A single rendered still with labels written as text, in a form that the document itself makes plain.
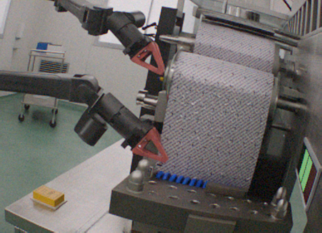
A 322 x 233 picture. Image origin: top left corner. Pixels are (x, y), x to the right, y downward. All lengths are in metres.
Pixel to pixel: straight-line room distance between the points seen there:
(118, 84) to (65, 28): 1.37
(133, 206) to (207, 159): 0.24
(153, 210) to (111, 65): 6.11
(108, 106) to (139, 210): 0.28
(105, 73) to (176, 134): 5.95
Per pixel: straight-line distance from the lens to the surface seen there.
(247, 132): 1.04
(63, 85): 1.07
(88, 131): 1.09
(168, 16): 1.39
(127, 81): 6.89
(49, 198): 1.07
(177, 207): 0.89
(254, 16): 1.77
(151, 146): 1.16
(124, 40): 1.14
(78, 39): 7.17
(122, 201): 0.92
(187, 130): 1.05
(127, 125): 1.06
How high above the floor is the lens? 1.34
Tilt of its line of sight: 9 degrees down
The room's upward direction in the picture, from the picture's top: 11 degrees clockwise
